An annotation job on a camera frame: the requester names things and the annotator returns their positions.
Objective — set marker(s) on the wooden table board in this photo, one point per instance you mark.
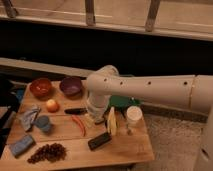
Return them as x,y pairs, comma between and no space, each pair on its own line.
124,148

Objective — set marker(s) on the grey crumpled cloth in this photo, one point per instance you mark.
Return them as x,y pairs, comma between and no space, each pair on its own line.
27,118

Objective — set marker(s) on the white plastic cup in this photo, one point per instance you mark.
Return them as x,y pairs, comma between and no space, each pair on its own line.
133,115

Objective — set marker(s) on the red bowl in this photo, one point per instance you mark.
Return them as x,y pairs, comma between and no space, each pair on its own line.
41,87

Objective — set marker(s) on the black handled knife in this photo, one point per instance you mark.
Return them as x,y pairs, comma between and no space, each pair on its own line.
75,111

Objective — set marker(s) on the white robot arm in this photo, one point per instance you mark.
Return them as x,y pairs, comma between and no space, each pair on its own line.
192,92

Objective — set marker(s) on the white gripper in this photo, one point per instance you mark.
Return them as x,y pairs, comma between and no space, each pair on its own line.
96,113

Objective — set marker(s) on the black eraser block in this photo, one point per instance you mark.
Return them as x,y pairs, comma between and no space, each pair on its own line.
99,140

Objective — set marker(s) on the red chili pepper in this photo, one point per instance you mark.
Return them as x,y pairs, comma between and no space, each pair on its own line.
78,121

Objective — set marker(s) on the bunch of dark grapes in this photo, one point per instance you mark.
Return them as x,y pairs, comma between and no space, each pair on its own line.
51,153

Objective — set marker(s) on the purple bowl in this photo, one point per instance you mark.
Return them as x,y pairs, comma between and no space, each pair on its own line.
71,86

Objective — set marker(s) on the blue sponge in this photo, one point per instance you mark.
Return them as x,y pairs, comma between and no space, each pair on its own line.
22,145

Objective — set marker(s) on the green plastic tray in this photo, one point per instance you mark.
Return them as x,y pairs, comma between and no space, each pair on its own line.
123,102

